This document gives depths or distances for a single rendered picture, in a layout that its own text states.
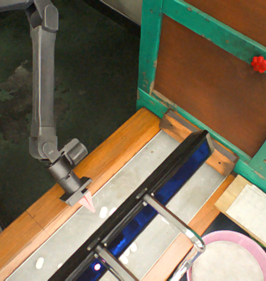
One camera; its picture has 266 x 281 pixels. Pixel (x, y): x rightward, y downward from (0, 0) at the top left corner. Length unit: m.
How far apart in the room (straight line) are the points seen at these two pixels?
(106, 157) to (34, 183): 0.93
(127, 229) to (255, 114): 0.49
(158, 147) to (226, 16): 0.57
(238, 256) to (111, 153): 0.54
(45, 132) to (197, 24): 0.50
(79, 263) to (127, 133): 0.64
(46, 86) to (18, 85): 1.51
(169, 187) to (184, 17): 0.44
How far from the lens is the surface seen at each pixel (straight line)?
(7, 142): 2.21
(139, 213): 0.74
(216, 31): 0.88
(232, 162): 1.11
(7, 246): 1.12
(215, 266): 1.12
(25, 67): 2.58
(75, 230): 1.11
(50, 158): 0.94
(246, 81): 0.93
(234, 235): 1.13
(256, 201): 1.17
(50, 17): 1.00
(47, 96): 0.96
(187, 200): 1.15
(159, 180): 0.76
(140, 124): 1.24
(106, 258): 0.69
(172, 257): 1.06
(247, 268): 1.14
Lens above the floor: 1.80
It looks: 59 degrees down
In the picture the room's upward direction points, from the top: 3 degrees clockwise
